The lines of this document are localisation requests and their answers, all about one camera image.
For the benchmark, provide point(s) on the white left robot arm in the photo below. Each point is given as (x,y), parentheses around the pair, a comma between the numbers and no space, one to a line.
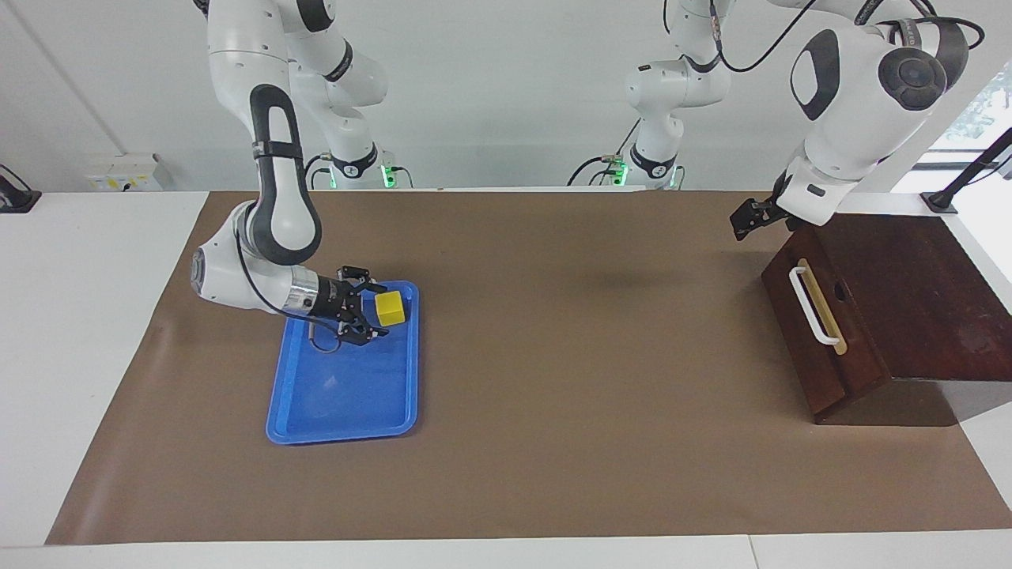
(854,103)

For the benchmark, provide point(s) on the brown paper table mat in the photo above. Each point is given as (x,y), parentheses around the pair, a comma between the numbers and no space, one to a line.
(553,411)

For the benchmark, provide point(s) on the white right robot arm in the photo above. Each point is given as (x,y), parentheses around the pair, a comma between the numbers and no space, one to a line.
(277,205)

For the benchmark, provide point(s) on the black camera stand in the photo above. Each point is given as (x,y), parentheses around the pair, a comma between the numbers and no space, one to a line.
(968,170)

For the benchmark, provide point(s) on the yellow cube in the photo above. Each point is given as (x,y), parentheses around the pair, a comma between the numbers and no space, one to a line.
(390,310)

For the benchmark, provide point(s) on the black table clamp stand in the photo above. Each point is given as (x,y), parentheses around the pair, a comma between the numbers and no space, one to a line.
(16,197)

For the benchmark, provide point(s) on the white wall socket box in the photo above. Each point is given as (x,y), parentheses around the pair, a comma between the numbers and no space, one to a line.
(126,174)

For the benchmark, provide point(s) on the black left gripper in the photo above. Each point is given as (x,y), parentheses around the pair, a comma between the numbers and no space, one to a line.
(775,207)

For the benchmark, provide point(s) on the blue plastic tray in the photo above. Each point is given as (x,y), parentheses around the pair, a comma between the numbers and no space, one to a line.
(340,395)

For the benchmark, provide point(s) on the wooden drawer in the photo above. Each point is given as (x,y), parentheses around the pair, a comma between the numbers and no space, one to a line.
(854,356)

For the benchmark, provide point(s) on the dark brown wooden cabinet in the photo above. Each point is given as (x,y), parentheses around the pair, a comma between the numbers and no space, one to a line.
(941,316)

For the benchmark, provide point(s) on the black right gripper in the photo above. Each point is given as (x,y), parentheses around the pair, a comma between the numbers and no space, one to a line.
(334,304)

